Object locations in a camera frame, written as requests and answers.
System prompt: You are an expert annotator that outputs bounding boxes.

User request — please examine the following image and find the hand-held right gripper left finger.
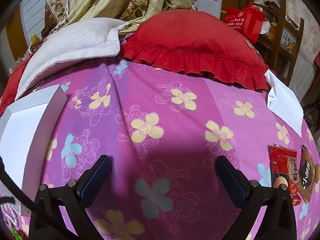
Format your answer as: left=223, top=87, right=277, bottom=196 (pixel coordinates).
left=29, top=155, right=113, bottom=240

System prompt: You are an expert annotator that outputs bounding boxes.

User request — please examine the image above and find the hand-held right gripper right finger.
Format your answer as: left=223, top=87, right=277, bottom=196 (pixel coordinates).
left=215, top=156, right=300, bottom=240

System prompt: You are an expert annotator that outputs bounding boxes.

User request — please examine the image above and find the white cardboard box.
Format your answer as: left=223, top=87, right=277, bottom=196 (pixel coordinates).
left=0, top=84, right=68, bottom=217

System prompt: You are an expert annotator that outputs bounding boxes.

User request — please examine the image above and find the red snack packet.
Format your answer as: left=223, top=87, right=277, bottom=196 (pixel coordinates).
left=268, top=144, right=302, bottom=206

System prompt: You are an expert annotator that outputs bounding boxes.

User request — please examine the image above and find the purple floral bed sheet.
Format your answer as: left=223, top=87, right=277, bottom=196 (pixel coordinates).
left=0, top=60, right=320, bottom=240

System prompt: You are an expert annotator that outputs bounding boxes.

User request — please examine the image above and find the brown snack packet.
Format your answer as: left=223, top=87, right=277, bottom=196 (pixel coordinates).
left=297, top=145, right=320, bottom=204

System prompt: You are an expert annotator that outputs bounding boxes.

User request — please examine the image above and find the white paper envelope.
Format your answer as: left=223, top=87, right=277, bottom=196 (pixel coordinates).
left=264, top=69, right=304, bottom=137

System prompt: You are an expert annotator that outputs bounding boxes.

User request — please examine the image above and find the red ruffled pillow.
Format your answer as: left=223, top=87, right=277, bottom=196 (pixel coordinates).
left=0, top=55, right=33, bottom=117
left=120, top=9, right=275, bottom=90

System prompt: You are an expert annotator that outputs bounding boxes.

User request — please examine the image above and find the white towel-covered pillow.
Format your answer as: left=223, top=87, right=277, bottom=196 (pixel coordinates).
left=15, top=17, right=130, bottom=100

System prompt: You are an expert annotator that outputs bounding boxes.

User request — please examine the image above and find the wooden chair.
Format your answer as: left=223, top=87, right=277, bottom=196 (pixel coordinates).
left=240, top=0, right=305, bottom=85

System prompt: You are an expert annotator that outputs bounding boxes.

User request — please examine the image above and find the red shopping bag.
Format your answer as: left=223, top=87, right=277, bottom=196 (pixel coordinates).
left=224, top=2, right=265, bottom=44

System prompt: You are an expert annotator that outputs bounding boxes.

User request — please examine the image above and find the beige rose-print quilt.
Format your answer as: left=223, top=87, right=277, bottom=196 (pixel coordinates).
left=30, top=0, right=195, bottom=53

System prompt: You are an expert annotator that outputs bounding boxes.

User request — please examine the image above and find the black cable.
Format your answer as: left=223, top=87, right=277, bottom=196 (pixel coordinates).
left=0, top=156, right=75, bottom=240

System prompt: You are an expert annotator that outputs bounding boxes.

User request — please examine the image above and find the clear ring hair tie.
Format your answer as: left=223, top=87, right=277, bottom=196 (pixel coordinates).
left=32, top=80, right=47, bottom=91

